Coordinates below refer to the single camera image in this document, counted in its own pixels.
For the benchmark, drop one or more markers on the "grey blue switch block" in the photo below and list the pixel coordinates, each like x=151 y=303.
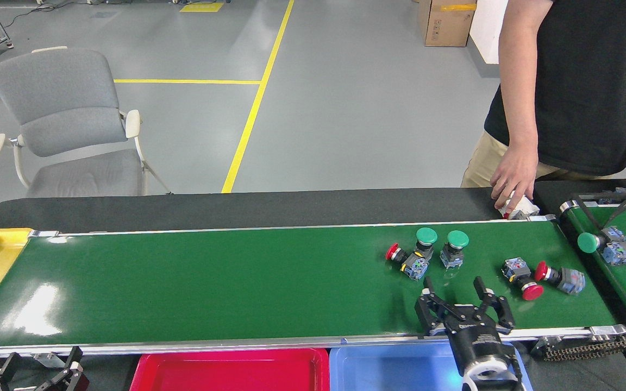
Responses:
x=617 y=194

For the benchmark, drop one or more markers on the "red plastic bin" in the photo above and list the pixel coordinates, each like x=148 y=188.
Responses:
x=226 y=374

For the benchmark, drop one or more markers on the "person's right hand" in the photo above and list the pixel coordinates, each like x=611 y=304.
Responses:
x=514 y=179

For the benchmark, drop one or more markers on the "white circuit breaker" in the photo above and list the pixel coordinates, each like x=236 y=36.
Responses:
x=527 y=209

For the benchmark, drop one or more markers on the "long green conveyor belt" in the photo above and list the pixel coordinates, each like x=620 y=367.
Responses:
x=237 y=282

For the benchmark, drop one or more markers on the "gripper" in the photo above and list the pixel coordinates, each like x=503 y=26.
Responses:
x=476 y=336

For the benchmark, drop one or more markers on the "brown cardboard box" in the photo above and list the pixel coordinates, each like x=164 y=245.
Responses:
x=449 y=24

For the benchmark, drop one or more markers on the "blue plastic bin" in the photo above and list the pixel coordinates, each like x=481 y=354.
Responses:
x=389 y=372

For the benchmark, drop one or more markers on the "person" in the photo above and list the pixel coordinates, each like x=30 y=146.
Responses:
x=590 y=81

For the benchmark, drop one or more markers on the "person's right forearm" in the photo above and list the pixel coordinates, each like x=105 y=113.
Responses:
x=519 y=108

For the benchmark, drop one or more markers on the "black guide bracket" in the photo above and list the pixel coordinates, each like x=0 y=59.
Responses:
x=604 y=222

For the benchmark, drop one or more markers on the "grey office chair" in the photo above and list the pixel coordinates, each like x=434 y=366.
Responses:
x=63 y=103

